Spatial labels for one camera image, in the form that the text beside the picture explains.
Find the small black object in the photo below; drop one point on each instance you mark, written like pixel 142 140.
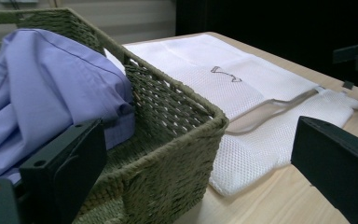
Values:
pixel 348 85

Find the white mesh laundry bag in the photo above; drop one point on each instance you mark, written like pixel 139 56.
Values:
pixel 254 102

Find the purple garment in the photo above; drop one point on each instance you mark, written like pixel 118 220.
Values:
pixel 43 93

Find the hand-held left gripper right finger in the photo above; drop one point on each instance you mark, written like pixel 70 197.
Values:
pixel 335 161

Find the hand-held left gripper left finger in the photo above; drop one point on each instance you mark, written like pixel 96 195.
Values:
pixel 65 168

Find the green woven basket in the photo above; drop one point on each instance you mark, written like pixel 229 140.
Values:
pixel 167 155

